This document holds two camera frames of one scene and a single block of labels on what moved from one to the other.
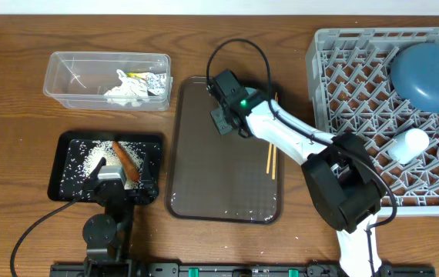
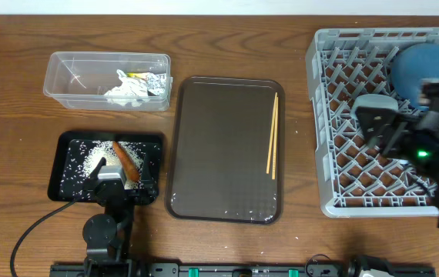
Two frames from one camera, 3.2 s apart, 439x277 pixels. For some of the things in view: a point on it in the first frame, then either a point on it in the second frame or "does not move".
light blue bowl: (250, 90) → (374, 100)
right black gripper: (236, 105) → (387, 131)
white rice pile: (84, 156) does not move
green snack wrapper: (156, 84) does not move
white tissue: (132, 91) does not move
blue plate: (430, 77) does not move
